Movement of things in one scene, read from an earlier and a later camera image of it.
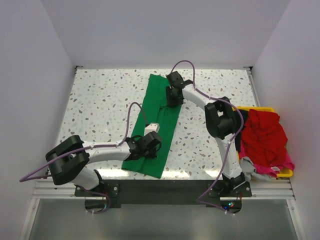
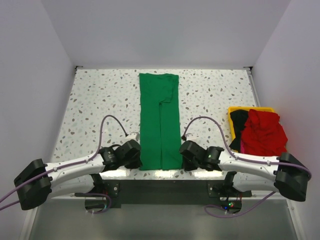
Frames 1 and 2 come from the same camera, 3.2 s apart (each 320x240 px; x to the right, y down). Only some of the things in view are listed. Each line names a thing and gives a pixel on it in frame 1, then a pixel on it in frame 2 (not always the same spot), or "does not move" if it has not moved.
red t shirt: x=265 y=137 does not move
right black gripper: x=170 y=101 → x=188 y=167
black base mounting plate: x=211 y=192 does not move
